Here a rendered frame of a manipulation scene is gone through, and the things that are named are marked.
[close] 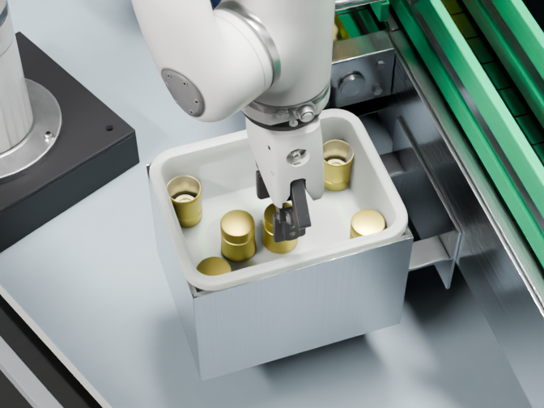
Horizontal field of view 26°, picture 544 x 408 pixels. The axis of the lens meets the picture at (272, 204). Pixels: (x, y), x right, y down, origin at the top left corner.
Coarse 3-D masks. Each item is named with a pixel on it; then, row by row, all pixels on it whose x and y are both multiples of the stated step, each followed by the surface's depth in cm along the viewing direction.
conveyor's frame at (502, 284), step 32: (416, 64) 120; (384, 96) 128; (416, 96) 118; (416, 128) 121; (448, 128) 114; (448, 160) 114; (448, 192) 116; (480, 192) 110; (480, 224) 110; (512, 224) 107; (480, 256) 113; (512, 256) 106; (480, 288) 115; (512, 288) 107; (512, 320) 109; (512, 352) 111
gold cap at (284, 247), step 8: (272, 208) 117; (264, 216) 116; (272, 216) 116; (264, 224) 117; (272, 224) 116; (264, 232) 118; (272, 232) 116; (264, 240) 119; (272, 240) 117; (296, 240) 119; (272, 248) 118; (280, 248) 118; (288, 248) 118
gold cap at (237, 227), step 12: (228, 216) 116; (240, 216) 116; (252, 216) 116; (228, 228) 115; (240, 228) 115; (252, 228) 115; (228, 240) 116; (240, 240) 115; (252, 240) 117; (228, 252) 117; (240, 252) 117; (252, 252) 118
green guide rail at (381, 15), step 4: (384, 0) 121; (372, 4) 123; (376, 4) 122; (380, 4) 121; (384, 4) 121; (388, 4) 121; (372, 8) 124; (376, 8) 122; (380, 8) 121; (384, 8) 121; (388, 8) 121; (376, 12) 123; (380, 12) 122; (384, 12) 122; (388, 12) 122; (376, 16) 123; (380, 16) 122; (384, 16) 122; (388, 16) 122; (380, 20) 123; (384, 20) 123
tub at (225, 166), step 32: (352, 128) 120; (160, 160) 117; (192, 160) 119; (224, 160) 120; (160, 192) 114; (224, 192) 123; (352, 192) 123; (384, 192) 115; (256, 224) 121; (320, 224) 121; (192, 256) 119; (256, 256) 119; (288, 256) 110; (320, 256) 110; (224, 288) 109
